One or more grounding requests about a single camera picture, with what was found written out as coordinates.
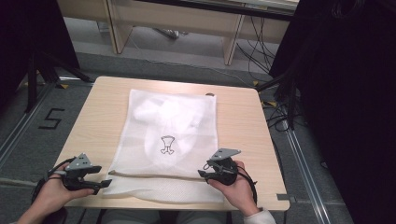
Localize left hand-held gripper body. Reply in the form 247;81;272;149
62;152;103;191

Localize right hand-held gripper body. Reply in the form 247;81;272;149
208;147;243;187

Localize white mesh laundry bag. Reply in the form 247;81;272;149
102;89;226;204

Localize person's right hand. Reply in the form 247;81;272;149
207;160;262;217

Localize person's left hand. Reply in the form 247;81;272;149
30;161;95;217

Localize person's legs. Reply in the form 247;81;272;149
100;209;233;224

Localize grey tape strip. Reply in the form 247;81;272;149
276;192;297;203

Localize black metal stand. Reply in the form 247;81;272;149
256;69;298;131
25;49;95;114

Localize black curtain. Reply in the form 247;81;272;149
268;0;396;224
0;0;81;106

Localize grey power strip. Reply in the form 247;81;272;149
152;27;181;40

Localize light wooden desk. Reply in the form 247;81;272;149
56;0;301;66

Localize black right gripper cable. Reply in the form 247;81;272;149
235;166;259;206

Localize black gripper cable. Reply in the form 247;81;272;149
31;157;78;203
235;166;259;206

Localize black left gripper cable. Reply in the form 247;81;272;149
31;157;78;203

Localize black floor cables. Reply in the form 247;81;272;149
262;98;310;133

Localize metal floor rail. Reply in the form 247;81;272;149
281;119;333;224
0;82;55;167

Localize bundle of black cables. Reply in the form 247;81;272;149
235;15;276;83

